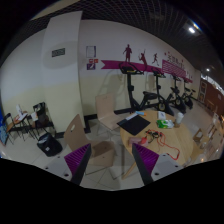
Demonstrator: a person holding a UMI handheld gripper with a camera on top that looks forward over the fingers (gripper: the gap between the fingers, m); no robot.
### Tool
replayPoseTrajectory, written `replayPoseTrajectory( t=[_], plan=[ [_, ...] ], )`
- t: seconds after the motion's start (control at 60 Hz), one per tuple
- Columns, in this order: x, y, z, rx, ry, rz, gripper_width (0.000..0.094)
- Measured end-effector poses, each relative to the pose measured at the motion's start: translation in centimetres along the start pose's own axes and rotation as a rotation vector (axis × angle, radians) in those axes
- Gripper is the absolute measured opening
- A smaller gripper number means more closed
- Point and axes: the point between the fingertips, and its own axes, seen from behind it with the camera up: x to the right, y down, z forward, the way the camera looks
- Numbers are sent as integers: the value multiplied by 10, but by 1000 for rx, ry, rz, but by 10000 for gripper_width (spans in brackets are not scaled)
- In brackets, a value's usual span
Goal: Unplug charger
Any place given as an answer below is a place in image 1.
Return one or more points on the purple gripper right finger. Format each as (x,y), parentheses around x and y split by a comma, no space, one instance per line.
(145,160)

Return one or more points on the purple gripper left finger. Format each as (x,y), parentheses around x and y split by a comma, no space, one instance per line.
(77,162)

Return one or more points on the black charger plug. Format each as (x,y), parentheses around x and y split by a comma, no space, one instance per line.
(153,134)

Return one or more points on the pink small box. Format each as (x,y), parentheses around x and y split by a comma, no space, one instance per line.
(134,140)

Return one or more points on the near wooden chair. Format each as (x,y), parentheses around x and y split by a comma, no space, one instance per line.
(103,152)

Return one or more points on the wooden chair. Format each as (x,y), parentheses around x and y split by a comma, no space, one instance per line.
(103,152)
(105,111)

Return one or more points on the black trash bin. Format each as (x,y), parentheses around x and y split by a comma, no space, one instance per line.
(49,145)

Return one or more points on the round wooden table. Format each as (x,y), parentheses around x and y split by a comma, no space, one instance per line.
(177,141)

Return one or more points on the black laptop sleeve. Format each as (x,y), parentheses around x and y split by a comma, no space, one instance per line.
(134,125)

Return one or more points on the green wet wipes pack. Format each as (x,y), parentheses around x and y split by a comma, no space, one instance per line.
(165,124)

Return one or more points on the white paper sheet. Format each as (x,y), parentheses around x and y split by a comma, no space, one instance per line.
(161,115)

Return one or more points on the black folding chair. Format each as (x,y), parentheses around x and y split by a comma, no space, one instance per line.
(39,119)

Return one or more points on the white paper cup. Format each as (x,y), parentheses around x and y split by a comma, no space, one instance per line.
(178,119)

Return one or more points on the far wooden chair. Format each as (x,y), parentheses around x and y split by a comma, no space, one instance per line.
(105,111)

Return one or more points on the small side table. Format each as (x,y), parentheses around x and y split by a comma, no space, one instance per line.
(16,124)

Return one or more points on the wooden cabinet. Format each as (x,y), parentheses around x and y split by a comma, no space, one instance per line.
(212,98)

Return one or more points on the grey wall sign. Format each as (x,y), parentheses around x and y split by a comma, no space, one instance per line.
(58,52)

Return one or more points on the white framed wall poster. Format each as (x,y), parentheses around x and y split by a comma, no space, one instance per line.
(90,51)

